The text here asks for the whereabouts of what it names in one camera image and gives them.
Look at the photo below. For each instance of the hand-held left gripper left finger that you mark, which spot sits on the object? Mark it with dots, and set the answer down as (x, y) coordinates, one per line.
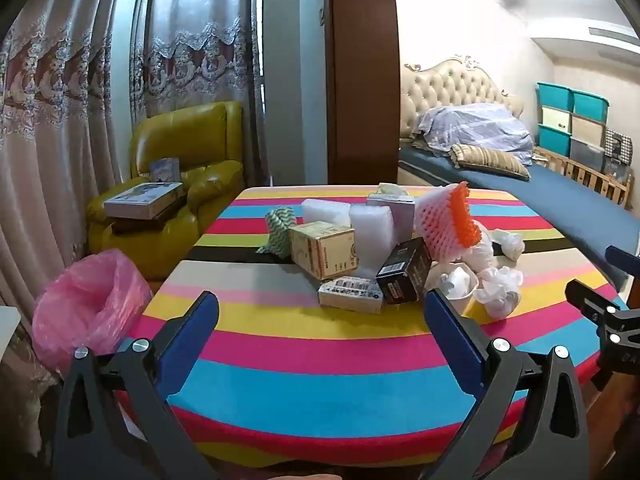
(192, 340)

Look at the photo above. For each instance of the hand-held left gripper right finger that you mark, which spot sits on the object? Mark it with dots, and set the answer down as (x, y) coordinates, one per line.
(452, 345)

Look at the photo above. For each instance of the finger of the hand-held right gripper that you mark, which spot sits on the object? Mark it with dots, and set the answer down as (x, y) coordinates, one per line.
(590, 305)
(625, 262)

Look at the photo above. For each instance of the white plastic bag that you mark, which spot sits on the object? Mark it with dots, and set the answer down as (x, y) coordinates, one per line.
(480, 255)

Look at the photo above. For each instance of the pink bag lined trash bin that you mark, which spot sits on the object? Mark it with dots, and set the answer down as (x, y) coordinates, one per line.
(85, 305)

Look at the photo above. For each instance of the L-shaped white foam block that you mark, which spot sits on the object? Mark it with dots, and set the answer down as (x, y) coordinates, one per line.
(325, 212)

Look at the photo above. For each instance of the white paper cup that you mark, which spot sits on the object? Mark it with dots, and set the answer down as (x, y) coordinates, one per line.
(452, 285)

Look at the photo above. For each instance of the crumpled white tissue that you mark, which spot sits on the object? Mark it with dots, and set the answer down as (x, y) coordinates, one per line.
(500, 290)
(510, 245)

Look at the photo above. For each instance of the blue bed mattress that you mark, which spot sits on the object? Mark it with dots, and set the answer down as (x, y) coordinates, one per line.
(565, 205)

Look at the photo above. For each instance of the black cardboard box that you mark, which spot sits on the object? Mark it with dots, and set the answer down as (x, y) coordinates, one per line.
(402, 272)

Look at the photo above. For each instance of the white barcode label box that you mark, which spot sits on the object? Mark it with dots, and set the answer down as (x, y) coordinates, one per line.
(350, 295)

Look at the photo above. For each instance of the black white patterned box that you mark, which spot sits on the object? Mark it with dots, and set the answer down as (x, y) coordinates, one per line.
(619, 145)

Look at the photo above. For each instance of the striped colourful tablecloth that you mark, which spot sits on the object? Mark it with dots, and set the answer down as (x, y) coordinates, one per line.
(310, 360)

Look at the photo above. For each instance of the pink foam fruit net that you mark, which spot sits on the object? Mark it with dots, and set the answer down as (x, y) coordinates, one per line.
(435, 225)

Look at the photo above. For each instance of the dark book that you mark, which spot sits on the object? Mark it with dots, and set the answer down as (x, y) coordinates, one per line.
(150, 222)

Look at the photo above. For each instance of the orange foam fruit net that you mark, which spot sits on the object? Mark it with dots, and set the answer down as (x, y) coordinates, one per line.
(462, 215)

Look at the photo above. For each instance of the flat white foam slab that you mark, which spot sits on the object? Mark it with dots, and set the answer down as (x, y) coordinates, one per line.
(370, 240)

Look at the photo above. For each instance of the green patterned cloth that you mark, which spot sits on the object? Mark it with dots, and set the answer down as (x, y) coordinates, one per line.
(277, 230)

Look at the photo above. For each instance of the stack of storage boxes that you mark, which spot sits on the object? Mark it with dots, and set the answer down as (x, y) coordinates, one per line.
(575, 130)

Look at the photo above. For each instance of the pale lavender tall box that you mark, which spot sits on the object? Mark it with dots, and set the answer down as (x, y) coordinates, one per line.
(395, 215)

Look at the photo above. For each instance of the large book box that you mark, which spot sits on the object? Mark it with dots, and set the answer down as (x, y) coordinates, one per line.
(142, 200)

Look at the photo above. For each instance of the tan cardboard box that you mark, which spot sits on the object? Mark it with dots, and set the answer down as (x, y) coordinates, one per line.
(320, 250)

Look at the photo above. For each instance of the gold striped pillow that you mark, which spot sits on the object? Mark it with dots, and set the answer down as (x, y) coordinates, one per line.
(492, 162)

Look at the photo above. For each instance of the small picture box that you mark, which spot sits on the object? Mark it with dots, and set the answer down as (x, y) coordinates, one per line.
(165, 170)

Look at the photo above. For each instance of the white panel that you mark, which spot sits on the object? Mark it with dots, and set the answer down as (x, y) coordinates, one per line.
(7, 332)

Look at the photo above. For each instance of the yellow leather armchair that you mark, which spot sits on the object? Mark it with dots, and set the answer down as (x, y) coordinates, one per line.
(200, 135)

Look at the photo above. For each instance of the beige lace curtain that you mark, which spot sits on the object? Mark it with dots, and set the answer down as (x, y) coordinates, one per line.
(50, 160)
(200, 35)

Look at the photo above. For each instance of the cream tufted headboard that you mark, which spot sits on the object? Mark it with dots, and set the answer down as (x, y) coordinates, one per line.
(450, 85)

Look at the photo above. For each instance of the dark wooden wardrobe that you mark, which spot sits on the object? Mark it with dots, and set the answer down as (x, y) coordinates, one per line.
(362, 60)

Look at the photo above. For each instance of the wooden bed rail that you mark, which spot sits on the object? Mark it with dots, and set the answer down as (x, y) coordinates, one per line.
(585, 175)

